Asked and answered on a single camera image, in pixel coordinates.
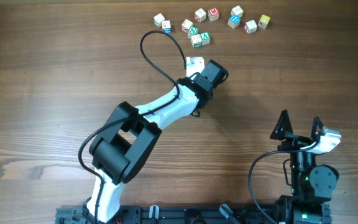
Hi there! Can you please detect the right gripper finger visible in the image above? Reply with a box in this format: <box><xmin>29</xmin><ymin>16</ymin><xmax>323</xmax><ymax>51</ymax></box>
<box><xmin>270</xmin><ymin>110</ymin><xmax>293</xmax><ymax>140</ymax></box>
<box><xmin>311</xmin><ymin>116</ymin><xmax>323</xmax><ymax>140</ymax></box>

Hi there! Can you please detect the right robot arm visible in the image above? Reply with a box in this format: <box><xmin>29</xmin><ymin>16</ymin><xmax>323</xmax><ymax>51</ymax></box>
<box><xmin>270</xmin><ymin>110</ymin><xmax>342</xmax><ymax>224</ymax></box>

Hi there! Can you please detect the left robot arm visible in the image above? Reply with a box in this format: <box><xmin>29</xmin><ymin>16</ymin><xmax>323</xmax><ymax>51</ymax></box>
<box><xmin>84</xmin><ymin>60</ymin><xmax>229</xmax><ymax>223</ymax></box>

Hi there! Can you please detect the white block green N side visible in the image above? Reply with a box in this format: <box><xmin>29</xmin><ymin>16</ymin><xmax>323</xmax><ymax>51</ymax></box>
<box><xmin>191</xmin><ymin>34</ymin><xmax>202</xmax><ymax>48</ymax></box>

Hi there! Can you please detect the green V letter block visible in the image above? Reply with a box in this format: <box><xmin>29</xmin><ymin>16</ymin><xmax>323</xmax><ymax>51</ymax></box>
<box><xmin>200</xmin><ymin>32</ymin><xmax>211</xmax><ymax>45</ymax></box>

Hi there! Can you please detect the green N letter block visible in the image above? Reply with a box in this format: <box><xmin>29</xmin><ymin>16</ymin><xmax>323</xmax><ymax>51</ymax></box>
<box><xmin>188</xmin><ymin>27</ymin><xmax>199</xmax><ymax>39</ymax></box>

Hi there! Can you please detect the white block red side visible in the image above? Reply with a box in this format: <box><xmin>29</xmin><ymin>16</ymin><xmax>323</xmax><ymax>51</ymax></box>
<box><xmin>181</xmin><ymin>19</ymin><xmax>193</xmax><ymax>33</ymax></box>

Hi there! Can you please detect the blue top block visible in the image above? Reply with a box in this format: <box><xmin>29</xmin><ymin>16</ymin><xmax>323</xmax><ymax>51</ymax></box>
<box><xmin>228</xmin><ymin>14</ymin><xmax>241</xmax><ymax>29</ymax></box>

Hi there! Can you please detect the red M letter block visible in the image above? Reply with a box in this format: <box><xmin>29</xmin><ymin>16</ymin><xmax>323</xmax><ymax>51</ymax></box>
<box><xmin>208</xmin><ymin>7</ymin><xmax>220</xmax><ymax>21</ymax></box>

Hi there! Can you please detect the white block red edge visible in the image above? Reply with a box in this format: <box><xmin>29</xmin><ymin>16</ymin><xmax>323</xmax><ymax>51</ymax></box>
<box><xmin>195</xmin><ymin>8</ymin><xmax>207</xmax><ymax>23</ymax></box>

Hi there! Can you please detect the white block red trim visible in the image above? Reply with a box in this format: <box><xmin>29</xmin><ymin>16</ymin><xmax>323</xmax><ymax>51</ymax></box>
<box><xmin>244</xmin><ymin>20</ymin><xmax>258</xmax><ymax>34</ymax></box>

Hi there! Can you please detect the white block blue side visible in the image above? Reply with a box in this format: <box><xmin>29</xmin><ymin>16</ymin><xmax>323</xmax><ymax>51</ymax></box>
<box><xmin>162</xmin><ymin>21</ymin><xmax>172</xmax><ymax>33</ymax></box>

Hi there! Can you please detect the white block yellow side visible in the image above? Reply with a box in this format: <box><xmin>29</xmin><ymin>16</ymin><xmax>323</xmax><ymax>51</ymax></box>
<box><xmin>231</xmin><ymin>6</ymin><xmax>244</xmax><ymax>17</ymax></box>

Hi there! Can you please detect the yellow top block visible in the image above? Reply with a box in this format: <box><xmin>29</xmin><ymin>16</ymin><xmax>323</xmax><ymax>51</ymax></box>
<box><xmin>258</xmin><ymin>14</ymin><xmax>270</xmax><ymax>29</ymax></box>

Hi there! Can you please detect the white block far left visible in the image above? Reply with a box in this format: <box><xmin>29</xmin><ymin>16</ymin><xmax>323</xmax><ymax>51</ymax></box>
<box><xmin>154</xmin><ymin>13</ymin><xmax>165</xmax><ymax>27</ymax></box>

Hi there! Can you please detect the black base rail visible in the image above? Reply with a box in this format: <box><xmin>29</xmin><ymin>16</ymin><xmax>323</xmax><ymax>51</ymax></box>
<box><xmin>54</xmin><ymin>203</ymin><xmax>332</xmax><ymax>224</ymax></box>

